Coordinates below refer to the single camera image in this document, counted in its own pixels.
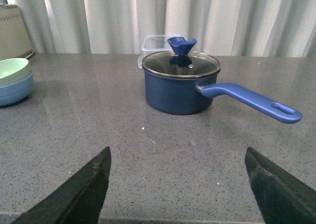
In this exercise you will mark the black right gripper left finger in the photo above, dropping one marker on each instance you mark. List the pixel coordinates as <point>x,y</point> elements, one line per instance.
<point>79,200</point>

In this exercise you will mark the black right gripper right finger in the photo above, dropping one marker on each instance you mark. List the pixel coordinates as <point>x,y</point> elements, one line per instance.
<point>281,197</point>

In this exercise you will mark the blue bowl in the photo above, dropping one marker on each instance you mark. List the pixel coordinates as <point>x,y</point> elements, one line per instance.
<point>15,92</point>

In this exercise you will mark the green bowl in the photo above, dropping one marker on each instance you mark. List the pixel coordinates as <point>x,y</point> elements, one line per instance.
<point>14,70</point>

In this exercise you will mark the dark blue saucepan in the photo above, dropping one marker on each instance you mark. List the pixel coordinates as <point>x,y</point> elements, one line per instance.
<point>181,96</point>

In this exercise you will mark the glass lid with blue knob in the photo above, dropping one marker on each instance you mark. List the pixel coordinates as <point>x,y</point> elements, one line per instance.
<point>180,61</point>

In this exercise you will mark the cream four-slot toaster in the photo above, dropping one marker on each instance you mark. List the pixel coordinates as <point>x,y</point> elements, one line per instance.
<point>14,39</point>

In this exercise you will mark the clear plastic food container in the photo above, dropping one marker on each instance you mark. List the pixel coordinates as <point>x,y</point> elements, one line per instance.
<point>153,44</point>

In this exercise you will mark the white pleated curtain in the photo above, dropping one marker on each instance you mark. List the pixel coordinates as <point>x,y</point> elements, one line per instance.
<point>281,28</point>

